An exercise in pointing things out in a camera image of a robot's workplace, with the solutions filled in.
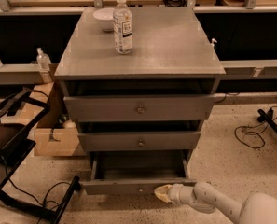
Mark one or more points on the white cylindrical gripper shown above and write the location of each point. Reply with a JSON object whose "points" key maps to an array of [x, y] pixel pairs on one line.
{"points": [[176, 193]]}

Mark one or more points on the small white pump bottle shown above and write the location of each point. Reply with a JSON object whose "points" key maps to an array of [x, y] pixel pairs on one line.
{"points": [[213, 44]]}

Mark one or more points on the grey bottom drawer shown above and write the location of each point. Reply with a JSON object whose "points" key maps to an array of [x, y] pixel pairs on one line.
{"points": [[137, 172]]}

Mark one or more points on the clear plastic water bottle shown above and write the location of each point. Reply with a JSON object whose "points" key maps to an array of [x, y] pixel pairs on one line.
{"points": [[122, 20]]}

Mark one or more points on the clear pump bottle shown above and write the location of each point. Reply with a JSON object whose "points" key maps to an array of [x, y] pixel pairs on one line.
{"points": [[43, 59]]}

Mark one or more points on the grey drawer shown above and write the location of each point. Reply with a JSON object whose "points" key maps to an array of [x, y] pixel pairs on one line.
{"points": [[139, 108], [137, 172], [138, 141]]}

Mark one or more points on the grey wooden drawer cabinet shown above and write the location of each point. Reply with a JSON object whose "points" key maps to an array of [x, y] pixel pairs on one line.
{"points": [[171, 55]]}

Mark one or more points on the black metal cart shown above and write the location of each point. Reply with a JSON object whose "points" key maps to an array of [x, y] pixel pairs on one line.
{"points": [[15, 147]]}

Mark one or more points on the cardboard box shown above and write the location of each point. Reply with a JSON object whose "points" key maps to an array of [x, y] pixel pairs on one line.
{"points": [[55, 134]]}

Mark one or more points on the grey middle drawer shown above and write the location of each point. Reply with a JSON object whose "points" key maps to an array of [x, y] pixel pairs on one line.
{"points": [[138, 141]]}

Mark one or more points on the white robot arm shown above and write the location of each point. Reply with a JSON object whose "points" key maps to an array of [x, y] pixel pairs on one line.
{"points": [[258, 208]]}

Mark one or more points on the black stand base right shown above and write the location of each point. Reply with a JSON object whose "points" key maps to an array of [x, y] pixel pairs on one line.
{"points": [[267, 116]]}

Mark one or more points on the grey top drawer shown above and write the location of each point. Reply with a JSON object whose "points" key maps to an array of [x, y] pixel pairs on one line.
{"points": [[139, 108]]}

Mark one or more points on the white ceramic bowl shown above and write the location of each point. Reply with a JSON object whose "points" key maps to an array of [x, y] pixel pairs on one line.
{"points": [[104, 17]]}

